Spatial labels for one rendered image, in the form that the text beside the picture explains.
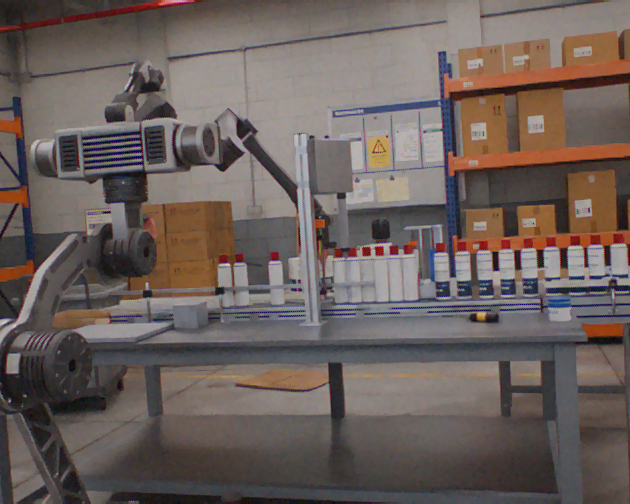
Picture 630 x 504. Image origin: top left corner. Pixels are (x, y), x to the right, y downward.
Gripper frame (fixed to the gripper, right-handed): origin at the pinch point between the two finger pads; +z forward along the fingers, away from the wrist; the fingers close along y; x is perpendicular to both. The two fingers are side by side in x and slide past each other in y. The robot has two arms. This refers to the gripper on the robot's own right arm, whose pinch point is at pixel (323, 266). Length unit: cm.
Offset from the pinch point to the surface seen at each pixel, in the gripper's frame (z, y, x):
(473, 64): -134, -45, -358
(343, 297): 11.2, -8.9, 8.2
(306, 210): -21.6, -1.4, 22.8
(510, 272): 5, -69, 8
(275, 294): 9.1, 17.3, 8.5
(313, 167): -36.2, -5.2, 23.3
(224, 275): 0.8, 36.9, 9.5
